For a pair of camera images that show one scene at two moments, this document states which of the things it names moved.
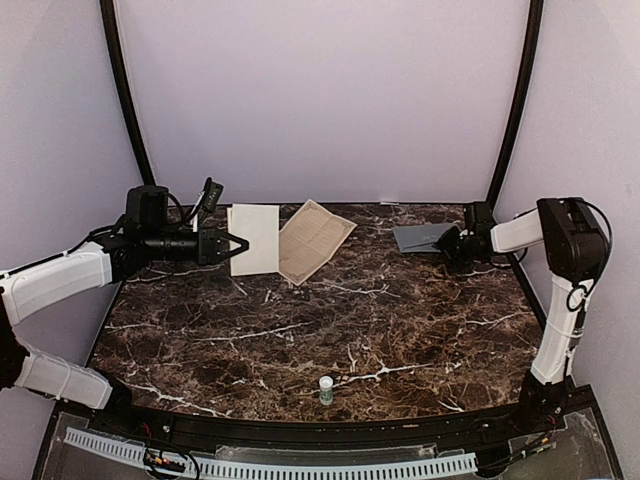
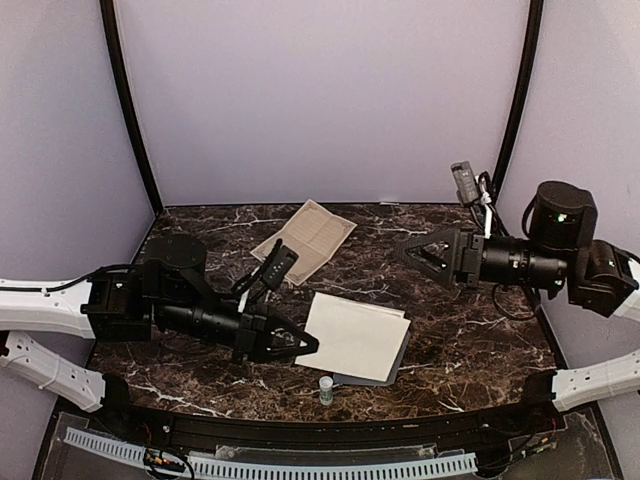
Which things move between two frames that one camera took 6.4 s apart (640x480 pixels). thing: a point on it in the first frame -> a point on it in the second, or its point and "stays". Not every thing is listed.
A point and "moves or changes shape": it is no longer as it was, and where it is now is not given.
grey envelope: (419, 239) moves or changes shape
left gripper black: (208, 246) -> (251, 344)
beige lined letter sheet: (310, 240) stays
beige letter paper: (258, 224) -> (354, 337)
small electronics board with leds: (156, 460) stays
